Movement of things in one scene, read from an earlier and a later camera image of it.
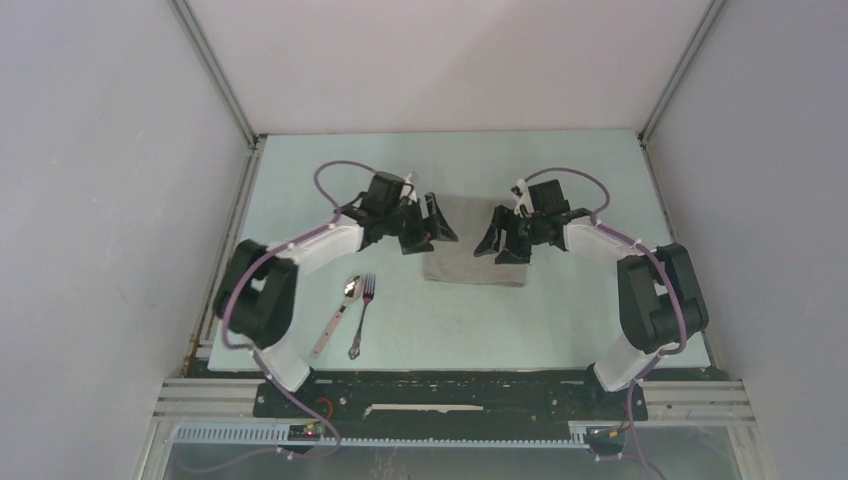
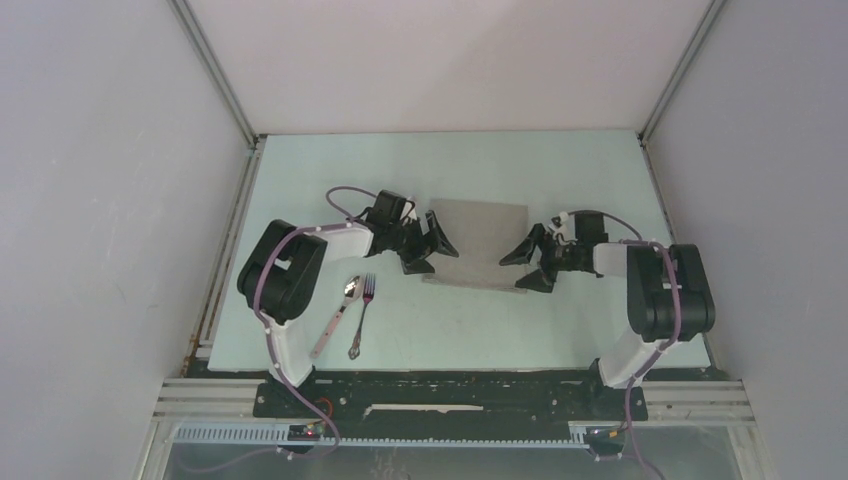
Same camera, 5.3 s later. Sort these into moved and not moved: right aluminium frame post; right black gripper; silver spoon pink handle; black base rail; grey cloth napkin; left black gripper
Moved: left black gripper; right black gripper
Not moved: grey cloth napkin; black base rail; right aluminium frame post; silver spoon pink handle
